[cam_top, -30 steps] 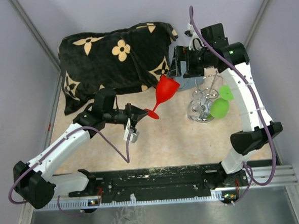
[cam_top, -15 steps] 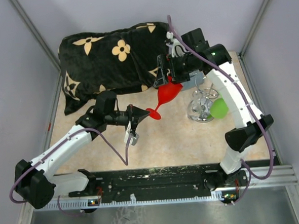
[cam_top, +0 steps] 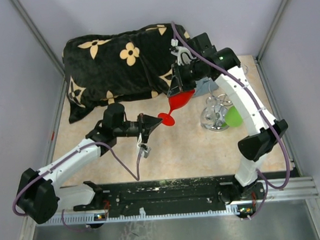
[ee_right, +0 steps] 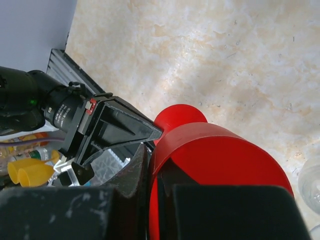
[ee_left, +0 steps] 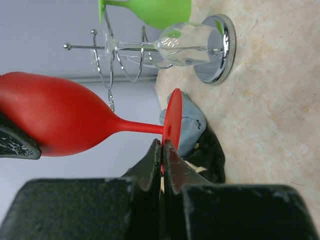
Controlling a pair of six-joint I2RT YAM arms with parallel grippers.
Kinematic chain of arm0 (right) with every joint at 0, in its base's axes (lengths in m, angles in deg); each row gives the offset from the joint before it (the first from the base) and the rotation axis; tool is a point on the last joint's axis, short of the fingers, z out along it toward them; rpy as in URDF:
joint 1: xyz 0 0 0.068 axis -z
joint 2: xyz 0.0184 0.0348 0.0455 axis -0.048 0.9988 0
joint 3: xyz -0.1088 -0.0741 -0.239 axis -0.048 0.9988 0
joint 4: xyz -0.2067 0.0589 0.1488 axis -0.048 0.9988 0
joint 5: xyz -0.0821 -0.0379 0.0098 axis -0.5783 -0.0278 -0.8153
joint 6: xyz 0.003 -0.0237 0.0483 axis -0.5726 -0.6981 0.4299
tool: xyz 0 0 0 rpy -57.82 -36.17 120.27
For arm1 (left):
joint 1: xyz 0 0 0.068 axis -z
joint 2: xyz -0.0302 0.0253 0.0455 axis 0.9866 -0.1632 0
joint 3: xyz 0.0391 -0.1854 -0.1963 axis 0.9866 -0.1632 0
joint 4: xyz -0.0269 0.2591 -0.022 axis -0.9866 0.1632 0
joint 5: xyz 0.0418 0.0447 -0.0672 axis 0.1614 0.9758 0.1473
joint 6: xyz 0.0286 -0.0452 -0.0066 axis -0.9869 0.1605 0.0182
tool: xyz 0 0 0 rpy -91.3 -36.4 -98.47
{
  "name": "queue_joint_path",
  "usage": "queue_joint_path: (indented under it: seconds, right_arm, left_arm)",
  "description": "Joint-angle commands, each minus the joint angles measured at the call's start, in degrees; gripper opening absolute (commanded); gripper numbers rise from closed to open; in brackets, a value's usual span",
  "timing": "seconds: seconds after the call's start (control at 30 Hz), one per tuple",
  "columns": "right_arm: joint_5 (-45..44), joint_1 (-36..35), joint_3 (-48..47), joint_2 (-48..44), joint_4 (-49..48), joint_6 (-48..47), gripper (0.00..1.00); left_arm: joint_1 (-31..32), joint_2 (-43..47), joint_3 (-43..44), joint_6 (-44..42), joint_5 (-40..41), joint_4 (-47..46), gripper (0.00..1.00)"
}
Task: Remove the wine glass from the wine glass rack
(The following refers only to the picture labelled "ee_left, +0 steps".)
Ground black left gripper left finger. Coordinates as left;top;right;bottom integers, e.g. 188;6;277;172
0;139;161;240

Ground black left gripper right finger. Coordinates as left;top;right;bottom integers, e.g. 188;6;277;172
163;140;320;240

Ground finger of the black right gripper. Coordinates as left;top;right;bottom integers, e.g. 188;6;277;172
0;112;42;160

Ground red wine glass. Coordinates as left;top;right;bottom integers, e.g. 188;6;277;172
0;72;183;157

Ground clear wine glass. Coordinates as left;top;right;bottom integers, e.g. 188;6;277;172
104;22;224;69

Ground green wine glass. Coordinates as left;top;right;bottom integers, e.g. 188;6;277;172
98;0;192;30

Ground chrome wine glass rack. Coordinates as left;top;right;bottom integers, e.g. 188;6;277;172
63;14;237;110

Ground black floral blanket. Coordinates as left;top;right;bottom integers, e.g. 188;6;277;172
183;129;226;184

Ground blue grey cloth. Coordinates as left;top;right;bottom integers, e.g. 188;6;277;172
159;91;207;158

